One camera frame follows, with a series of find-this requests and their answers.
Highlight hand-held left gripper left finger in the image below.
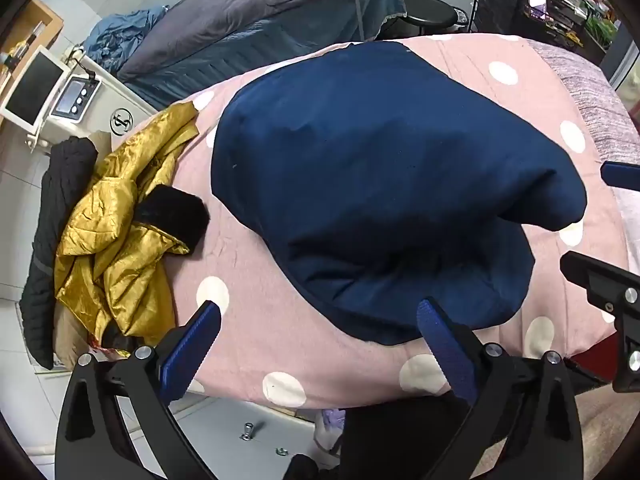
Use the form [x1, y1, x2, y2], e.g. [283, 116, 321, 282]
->
[55, 301, 221, 480]

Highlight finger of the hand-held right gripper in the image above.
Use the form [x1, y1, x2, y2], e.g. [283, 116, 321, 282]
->
[601, 162, 640, 189]
[560, 251, 640, 394]

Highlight black storage rack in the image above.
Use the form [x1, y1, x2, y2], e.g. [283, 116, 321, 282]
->
[470, 0, 621, 61]

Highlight lilac plastic bag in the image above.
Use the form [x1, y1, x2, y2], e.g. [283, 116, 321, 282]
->
[313, 407, 347, 454]

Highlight pink polka-dot blanket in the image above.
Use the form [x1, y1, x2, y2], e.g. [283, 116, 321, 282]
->
[112, 34, 632, 409]

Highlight black puffer jacket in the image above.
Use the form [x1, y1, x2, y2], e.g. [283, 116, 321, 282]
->
[20, 136, 99, 371]

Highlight gold shiny jacket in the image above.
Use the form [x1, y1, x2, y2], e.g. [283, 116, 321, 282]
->
[55, 102, 211, 339]

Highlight black round stool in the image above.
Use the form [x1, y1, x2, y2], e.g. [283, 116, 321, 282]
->
[400, 0, 469, 39]

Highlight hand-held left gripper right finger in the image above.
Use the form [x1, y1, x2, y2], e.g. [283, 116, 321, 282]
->
[416, 299, 584, 480]

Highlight white machine cabinet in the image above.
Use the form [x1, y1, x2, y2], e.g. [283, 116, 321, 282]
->
[27, 52, 159, 154]

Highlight white framed monitor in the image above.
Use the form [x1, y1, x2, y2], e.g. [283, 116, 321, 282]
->
[0, 45, 71, 129]

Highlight person's dark pants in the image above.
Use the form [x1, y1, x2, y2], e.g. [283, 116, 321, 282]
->
[285, 395, 481, 480]

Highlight navy blue jacket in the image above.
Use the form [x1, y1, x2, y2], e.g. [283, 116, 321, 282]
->
[210, 40, 589, 346]

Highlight blue crumpled cloth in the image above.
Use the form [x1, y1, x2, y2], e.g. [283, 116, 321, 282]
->
[82, 5, 171, 79]

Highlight wooden desk shelf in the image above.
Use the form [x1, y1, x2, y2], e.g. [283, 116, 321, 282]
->
[0, 0, 65, 68]

